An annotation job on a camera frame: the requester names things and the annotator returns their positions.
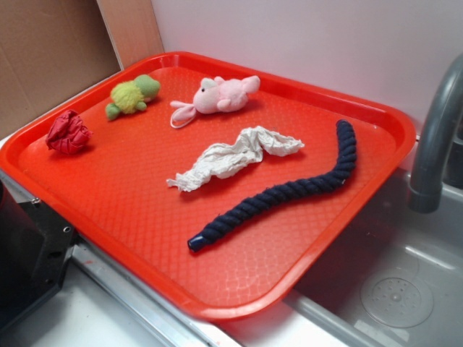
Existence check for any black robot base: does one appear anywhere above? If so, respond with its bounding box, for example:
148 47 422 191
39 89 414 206
1 184 76 332

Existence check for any crumpled white paper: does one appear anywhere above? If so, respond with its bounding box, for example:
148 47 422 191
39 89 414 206
166 126 305 192

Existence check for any crumpled red paper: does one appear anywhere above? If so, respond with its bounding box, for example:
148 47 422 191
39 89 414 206
46 110 93 155

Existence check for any red plastic tray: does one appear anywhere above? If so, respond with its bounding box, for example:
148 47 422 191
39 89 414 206
1 52 416 321

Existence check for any pink plush pig toy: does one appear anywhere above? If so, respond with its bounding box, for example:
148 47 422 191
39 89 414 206
170 75 260 129

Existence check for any green plush turtle toy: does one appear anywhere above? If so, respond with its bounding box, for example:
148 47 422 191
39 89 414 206
105 74 161 121

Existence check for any grey toy sink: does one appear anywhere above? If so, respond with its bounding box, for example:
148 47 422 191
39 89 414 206
221 157 462 346

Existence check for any grey faucet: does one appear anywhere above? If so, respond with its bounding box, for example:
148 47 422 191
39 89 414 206
408 55 462 213

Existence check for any brown cardboard panel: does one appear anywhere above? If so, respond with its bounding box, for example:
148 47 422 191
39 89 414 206
1 1 163 137

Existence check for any dark blue rope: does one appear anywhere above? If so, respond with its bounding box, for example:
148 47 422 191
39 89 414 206
187 119 358 254

